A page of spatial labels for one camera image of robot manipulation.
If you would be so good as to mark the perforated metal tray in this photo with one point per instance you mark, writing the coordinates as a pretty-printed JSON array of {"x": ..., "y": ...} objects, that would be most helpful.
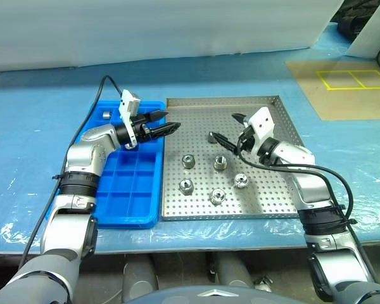
[{"x": 196, "y": 126}]

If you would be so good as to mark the blue-grey robot torso cover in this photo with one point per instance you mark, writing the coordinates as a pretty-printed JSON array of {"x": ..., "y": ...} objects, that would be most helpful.
[{"x": 190, "y": 296}]

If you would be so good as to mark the white slanted panel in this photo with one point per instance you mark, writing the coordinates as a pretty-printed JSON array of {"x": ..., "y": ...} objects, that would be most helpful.
[{"x": 370, "y": 35}]

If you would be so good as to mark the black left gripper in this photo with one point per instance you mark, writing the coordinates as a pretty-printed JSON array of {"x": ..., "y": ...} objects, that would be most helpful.
[{"x": 142, "y": 128}]

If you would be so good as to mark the small metal nut in blue tray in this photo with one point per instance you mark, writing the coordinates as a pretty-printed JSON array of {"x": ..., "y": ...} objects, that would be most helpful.
[{"x": 106, "y": 114}]

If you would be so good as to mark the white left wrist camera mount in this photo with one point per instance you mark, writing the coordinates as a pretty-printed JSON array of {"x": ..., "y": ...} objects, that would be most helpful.
[{"x": 130, "y": 103}]

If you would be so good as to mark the small shiny metal clip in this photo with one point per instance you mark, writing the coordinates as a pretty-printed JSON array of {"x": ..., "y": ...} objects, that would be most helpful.
[{"x": 263, "y": 282}]

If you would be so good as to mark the blue compartment tray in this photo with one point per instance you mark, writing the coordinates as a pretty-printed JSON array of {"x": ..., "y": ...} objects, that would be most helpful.
[{"x": 123, "y": 190}]

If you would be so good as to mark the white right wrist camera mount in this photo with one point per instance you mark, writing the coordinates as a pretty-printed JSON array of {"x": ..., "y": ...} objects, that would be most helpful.
[{"x": 262, "y": 123}]

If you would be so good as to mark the brown flat mat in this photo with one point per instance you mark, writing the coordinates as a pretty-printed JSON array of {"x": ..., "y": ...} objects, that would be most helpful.
[{"x": 335, "y": 104}]

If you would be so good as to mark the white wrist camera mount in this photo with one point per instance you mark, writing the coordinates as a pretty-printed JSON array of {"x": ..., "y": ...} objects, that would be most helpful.
[
  {"x": 262, "y": 123},
  {"x": 130, "y": 103}
]

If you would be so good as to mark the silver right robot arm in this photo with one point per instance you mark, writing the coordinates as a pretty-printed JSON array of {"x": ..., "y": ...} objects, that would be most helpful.
[{"x": 313, "y": 190}]

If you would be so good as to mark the blue plastic table cover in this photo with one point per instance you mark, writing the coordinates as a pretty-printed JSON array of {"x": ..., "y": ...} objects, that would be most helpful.
[{"x": 35, "y": 126}]

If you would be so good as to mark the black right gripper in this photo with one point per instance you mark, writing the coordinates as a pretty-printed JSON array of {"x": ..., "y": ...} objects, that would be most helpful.
[{"x": 247, "y": 141}]

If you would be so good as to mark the grey rounded cylinder shape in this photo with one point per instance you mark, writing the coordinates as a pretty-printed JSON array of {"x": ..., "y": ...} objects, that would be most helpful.
[
  {"x": 139, "y": 275},
  {"x": 232, "y": 269}
]

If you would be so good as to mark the black bundled object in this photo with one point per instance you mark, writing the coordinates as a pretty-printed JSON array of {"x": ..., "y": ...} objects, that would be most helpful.
[{"x": 348, "y": 27}]

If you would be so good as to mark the white foam backdrop board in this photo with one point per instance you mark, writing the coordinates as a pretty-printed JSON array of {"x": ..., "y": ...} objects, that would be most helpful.
[{"x": 145, "y": 28}]

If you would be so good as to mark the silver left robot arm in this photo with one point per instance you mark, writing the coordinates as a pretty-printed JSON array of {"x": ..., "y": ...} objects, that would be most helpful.
[{"x": 82, "y": 152}]

